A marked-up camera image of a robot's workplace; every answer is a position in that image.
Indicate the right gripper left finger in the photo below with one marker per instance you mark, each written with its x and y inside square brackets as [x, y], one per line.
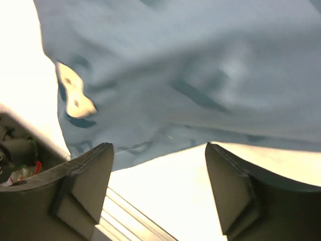
[62, 203]

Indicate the blue letter print pillowcase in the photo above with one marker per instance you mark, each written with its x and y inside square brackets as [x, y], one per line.
[156, 77]

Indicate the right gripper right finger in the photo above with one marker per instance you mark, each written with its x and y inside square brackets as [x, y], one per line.
[256, 204]

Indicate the aluminium front rail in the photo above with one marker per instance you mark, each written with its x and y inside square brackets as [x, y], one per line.
[25, 152]

